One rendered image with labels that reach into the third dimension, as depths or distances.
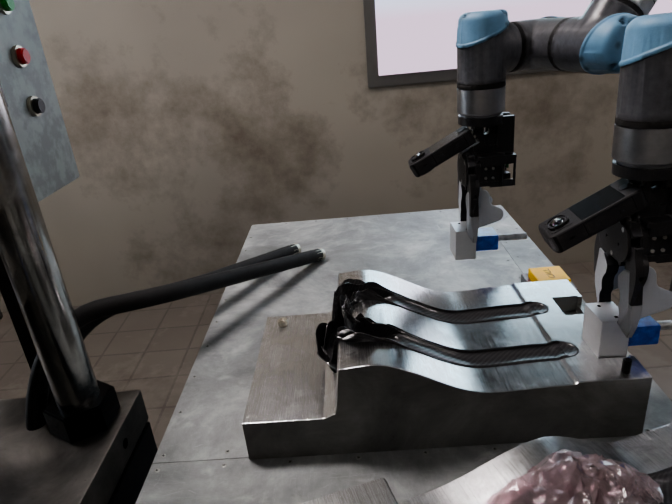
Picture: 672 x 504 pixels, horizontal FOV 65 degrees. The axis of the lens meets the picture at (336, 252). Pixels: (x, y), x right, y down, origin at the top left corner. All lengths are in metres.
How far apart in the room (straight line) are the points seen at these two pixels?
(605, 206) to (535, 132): 2.14
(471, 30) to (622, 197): 0.35
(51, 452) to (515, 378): 0.65
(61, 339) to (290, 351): 0.32
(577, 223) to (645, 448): 0.26
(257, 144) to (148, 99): 0.54
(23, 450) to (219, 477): 0.32
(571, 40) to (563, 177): 2.09
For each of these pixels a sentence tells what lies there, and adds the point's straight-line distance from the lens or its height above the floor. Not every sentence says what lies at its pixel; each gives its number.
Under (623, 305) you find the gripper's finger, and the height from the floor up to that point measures 0.97.
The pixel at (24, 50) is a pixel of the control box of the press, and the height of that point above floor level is 1.31.
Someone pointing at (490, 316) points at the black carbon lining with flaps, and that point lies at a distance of 0.84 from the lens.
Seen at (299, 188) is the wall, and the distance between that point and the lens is 2.68.
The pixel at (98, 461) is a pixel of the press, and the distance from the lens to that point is 0.85.
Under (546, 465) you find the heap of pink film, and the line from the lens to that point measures 0.57.
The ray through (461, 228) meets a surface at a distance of 0.96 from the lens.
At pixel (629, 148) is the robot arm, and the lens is 0.67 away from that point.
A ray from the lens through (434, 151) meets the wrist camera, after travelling 0.90.
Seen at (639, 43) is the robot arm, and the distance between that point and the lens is 0.65.
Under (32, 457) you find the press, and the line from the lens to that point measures 0.91.
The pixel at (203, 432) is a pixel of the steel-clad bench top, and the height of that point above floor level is 0.80.
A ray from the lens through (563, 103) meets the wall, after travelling 2.83.
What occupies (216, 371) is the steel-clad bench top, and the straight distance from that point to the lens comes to 0.92.
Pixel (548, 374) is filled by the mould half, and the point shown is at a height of 0.89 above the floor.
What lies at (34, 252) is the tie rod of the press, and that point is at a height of 1.07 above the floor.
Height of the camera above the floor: 1.31
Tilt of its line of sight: 24 degrees down
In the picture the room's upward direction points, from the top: 5 degrees counter-clockwise
